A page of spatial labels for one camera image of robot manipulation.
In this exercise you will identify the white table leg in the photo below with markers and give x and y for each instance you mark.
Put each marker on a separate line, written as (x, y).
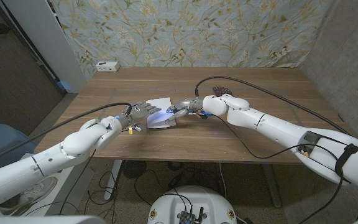
(114, 177)

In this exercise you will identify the black round fan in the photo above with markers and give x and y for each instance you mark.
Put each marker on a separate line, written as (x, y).
(134, 169)

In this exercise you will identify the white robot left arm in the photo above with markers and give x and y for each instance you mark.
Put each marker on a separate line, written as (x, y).
(57, 155)

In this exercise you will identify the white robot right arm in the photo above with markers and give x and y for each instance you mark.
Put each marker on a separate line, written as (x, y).
(291, 130)

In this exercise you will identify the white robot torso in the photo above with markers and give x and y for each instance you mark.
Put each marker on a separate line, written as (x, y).
(191, 202)

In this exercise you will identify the white paper sheet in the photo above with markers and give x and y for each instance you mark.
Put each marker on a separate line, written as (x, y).
(158, 104)

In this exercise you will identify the floral printed backdrop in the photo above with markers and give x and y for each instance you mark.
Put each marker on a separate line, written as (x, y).
(197, 31)

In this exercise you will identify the white cabinet panel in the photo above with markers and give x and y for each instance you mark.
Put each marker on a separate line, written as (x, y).
(48, 40)

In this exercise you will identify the grey table leg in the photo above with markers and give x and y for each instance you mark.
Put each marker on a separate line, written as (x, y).
(272, 186)

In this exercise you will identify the printed floor mat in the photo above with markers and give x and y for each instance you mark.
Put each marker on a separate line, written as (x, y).
(79, 183)

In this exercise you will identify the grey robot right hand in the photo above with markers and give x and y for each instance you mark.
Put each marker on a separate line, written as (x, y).
(191, 105)

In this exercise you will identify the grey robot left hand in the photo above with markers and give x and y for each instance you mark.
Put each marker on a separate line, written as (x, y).
(140, 112)

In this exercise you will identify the purple toy grapes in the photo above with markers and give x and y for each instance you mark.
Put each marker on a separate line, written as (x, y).
(222, 91)

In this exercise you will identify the white power strip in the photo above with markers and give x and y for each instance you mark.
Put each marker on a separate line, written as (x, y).
(107, 66)

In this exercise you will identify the blue-grey chair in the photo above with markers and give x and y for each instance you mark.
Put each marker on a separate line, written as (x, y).
(2, 140)

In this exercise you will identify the grey sneaker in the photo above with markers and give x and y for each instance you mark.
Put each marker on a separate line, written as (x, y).
(39, 189)

